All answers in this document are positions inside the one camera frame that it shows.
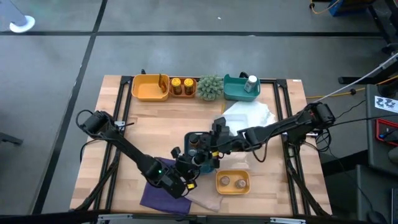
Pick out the yellow cable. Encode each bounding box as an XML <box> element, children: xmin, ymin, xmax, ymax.
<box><xmin>308</xmin><ymin>0</ymin><xmax>341</xmax><ymax>15</ymax></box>
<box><xmin>306</xmin><ymin>75</ymin><xmax>398</xmax><ymax>100</ymax></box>

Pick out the blue box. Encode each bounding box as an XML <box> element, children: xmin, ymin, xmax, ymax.
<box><xmin>328</xmin><ymin>0</ymin><xmax>369</xmax><ymax>17</ymax></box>

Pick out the white printed sticker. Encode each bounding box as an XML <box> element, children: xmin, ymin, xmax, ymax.
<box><xmin>374</xmin><ymin>95</ymin><xmax>398</xmax><ymax>114</ymax></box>

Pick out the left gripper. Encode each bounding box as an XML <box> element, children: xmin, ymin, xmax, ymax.
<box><xmin>175</xmin><ymin>152</ymin><xmax>206</xmax><ymax>183</ymax></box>

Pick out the clear plastic container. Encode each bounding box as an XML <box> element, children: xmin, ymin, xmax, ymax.
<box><xmin>217</xmin><ymin>149</ymin><xmax>259</xmax><ymax>170</ymax></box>

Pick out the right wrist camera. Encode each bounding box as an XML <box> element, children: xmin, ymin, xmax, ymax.
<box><xmin>217</xmin><ymin>124</ymin><xmax>231</xmax><ymax>141</ymax></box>

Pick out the dark side table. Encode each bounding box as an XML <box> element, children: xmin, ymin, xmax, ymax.
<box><xmin>366</xmin><ymin>83</ymin><xmax>398</xmax><ymax>170</ymax></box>

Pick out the dark teal plastic bin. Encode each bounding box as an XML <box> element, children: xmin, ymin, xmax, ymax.
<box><xmin>183</xmin><ymin>131</ymin><xmax>216</xmax><ymax>175</ymax></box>

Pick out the black crossbar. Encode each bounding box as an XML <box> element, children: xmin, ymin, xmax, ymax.
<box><xmin>0</xmin><ymin>210</ymin><xmax>312</xmax><ymax>224</ymax></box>

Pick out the brown translucent object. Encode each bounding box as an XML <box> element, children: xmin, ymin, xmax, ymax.
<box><xmin>157</xmin><ymin>73</ymin><xmax>168</xmax><ymax>94</ymax></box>

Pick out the light teal plastic bin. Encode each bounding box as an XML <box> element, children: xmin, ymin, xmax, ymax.
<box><xmin>223</xmin><ymin>73</ymin><xmax>261</xmax><ymax>103</ymax></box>

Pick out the green succulent plant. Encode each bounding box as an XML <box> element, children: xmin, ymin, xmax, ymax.
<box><xmin>197</xmin><ymin>74</ymin><xmax>224</xmax><ymax>101</ymax></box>

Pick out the white crumpled sheet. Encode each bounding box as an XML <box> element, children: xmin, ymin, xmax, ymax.
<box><xmin>223</xmin><ymin>100</ymin><xmax>277</xmax><ymax>131</ymax></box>

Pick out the yellow-capped spice bottle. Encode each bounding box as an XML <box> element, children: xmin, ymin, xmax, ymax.
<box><xmin>183</xmin><ymin>78</ymin><xmax>195</xmax><ymax>96</ymax></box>
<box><xmin>171</xmin><ymin>77</ymin><xmax>182</xmax><ymax>96</ymax></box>

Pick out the black aluminium table frame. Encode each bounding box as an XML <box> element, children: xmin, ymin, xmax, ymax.
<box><xmin>72</xmin><ymin>74</ymin><xmax>333</xmax><ymax>218</ymax></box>

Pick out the purple cloth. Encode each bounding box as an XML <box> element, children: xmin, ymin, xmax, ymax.
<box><xmin>139</xmin><ymin>157</ymin><xmax>193</xmax><ymax>216</ymax></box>

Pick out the small orange plastic bin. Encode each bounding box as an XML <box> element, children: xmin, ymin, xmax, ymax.
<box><xmin>169</xmin><ymin>77</ymin><xmax>198</xmax><ymax>99</ymax></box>

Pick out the large yellow plastic bin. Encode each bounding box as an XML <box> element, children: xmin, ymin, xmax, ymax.
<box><xmin>131</xmin><ymin>73</ymin><xmax>170</xmax><ymax>102</ymax></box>

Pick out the black floor stand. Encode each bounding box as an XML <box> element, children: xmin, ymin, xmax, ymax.
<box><xmin>338</xmin><ymin>0</ymin><xmax>398</xmax><ymax>85</ymax></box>

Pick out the small yellow plastic bin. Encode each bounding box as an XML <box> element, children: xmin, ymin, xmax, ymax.
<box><xmin>216</xmin><ymin>169</ymin><xmax>251</xmax><ymax>195</ymax></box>

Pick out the white rod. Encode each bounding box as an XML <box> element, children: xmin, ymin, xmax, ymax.
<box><xmin>310</xmin><ymin>52</ymin><xmax>398</xmax><ymax>105</ymax></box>

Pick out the pole stand white base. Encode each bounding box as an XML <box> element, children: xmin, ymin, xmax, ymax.
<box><xmin>0</xmin><ymin>0</ymin><xmax>36</xmax><ymax>34</ymax></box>

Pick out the red-framed tray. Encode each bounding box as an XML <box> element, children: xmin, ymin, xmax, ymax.
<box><xmin>374</xmin><ymin>118</ymin><xmax>398</xmax><ymax>147</ymax></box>

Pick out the white bottle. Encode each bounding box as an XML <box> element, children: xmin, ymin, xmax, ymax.
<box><xmin>244</xmin><ymin>75</ymin><xmax>259</xmax><ymax>93</ymax></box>

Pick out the black stand foot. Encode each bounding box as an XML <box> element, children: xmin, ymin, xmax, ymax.
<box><xmin>0</xmin><ymin>131</ymin><xmax>24</xmax><ymax>146</ymax></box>

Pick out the beige cloth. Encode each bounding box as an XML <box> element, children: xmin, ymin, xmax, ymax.
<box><xmin>183</xmin><ymin>174</ymin><xmax>224</xmax><ymax>213</ymax></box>

